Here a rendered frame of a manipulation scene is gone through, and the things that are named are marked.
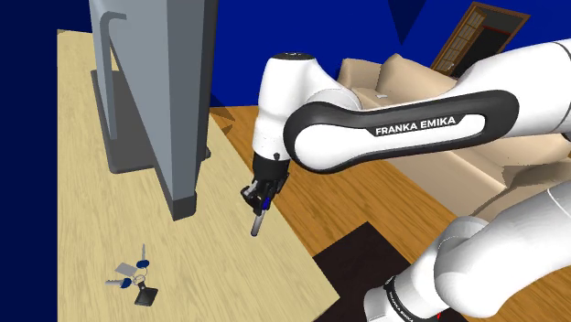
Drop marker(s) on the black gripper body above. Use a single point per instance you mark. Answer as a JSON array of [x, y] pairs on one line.
[[269, 166]]

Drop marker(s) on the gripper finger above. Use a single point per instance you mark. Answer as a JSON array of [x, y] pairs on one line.
[[249, 194], [274, 186]]

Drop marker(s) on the grey and blue pen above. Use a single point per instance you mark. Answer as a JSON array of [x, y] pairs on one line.
[[258, 223]]

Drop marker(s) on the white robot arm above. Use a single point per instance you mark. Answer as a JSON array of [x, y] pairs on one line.
[[446, 147]]

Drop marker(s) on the dark robot stand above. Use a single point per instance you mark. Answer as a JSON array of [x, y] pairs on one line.
[[357, 263]]

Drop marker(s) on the bunch of keys with fob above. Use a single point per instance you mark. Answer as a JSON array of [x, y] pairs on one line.
[[143, 292]]

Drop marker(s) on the beige sofa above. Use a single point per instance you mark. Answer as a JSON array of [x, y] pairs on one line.
[[450, 174]]

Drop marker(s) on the brown wooden door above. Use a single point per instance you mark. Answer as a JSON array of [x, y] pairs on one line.
[[464, 40]]

